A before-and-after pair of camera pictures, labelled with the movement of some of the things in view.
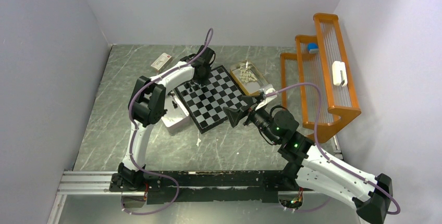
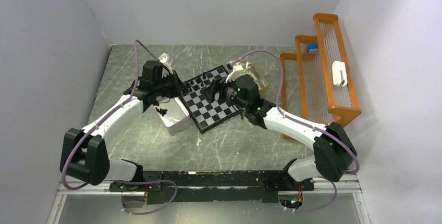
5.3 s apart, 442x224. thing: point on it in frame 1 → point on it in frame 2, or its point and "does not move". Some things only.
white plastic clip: (339, 73) does not move
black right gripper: (234, 115) → (209, 92)
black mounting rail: (176, 186) does not move
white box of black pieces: (177, 117) does not move
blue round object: (312, 48) does not move
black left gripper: (203, 81) → (179, 88)
